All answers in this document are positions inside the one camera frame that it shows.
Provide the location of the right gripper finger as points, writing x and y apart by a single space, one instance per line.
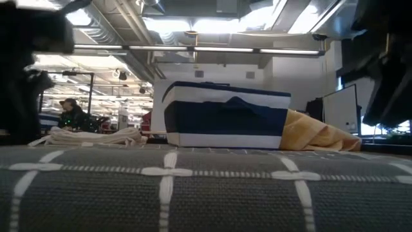
389 100

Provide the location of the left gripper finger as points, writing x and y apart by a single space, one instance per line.
19 109

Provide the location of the white red-striped towel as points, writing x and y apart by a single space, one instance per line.
93 138

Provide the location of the orange checked towel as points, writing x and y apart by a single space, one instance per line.
312 135

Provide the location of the navy white striped fabric basket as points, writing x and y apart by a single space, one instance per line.
225 119

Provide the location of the grey checked towel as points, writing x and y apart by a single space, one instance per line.
225 199

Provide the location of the background striped fabric basket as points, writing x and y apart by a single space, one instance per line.
48 120

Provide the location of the person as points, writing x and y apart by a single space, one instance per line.
74 117

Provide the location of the black background equipment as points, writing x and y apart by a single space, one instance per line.
314 108

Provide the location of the red background object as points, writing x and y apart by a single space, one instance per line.
146 120

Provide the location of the black beam with light strips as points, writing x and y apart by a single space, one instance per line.
191 49

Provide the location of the black background rig frame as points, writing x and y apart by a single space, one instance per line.
91 93

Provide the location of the grey wall vent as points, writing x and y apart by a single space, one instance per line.
199 73
250 74

